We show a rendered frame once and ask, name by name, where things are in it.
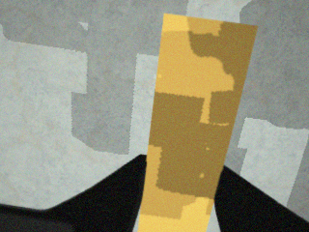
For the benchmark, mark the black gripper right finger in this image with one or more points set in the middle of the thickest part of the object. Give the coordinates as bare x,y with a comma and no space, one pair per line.
241,207

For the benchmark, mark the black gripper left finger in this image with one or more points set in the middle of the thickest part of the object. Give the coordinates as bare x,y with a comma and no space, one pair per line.
111,205

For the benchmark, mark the yellow bar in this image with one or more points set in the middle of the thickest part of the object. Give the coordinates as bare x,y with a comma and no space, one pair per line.
201,70

